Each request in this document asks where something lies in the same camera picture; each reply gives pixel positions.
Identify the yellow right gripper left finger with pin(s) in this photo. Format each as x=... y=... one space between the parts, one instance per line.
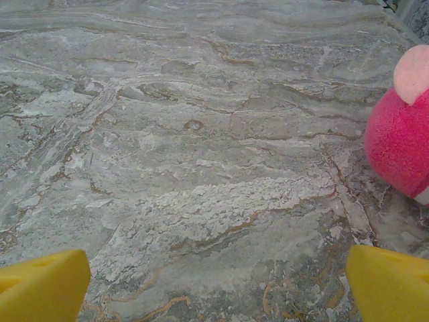
x=43 y=288

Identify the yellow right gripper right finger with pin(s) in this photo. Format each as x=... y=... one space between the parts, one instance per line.
x=392 y=288

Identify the pink plush toy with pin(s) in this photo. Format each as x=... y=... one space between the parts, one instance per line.
x=399 y=141

